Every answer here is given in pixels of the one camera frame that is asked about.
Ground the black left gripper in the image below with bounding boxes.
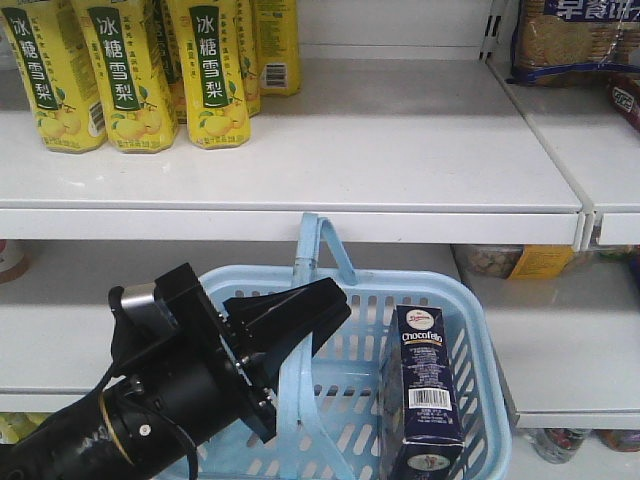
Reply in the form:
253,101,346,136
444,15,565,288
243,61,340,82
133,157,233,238
107,262,353,445

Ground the dark blue cookie box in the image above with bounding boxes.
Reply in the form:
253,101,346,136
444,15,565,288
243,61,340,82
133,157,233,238
379,304,464,479

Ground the light blue shopping basket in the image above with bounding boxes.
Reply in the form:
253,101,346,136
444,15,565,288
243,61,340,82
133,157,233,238
197,213,512,479

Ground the yellow pear drink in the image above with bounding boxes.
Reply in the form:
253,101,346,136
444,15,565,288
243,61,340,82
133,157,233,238
168,0,251,150
72,1,178,153

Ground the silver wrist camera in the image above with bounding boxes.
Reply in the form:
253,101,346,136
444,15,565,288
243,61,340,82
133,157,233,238
108,283,175,339

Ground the yellow pear drink bottle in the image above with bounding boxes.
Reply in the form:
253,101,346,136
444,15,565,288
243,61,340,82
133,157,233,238
1,1,107,153

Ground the breakfast biscuit pack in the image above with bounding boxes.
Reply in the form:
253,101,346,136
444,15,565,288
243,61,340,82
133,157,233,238
510,0,639,87

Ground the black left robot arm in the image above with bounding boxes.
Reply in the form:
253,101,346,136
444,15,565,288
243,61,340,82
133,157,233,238
1,264,351,479

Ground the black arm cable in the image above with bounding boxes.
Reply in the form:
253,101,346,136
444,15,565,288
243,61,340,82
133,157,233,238
99,369,199,480

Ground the white store shelving unit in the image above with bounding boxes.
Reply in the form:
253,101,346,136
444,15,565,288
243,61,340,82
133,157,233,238
1,1,639,411

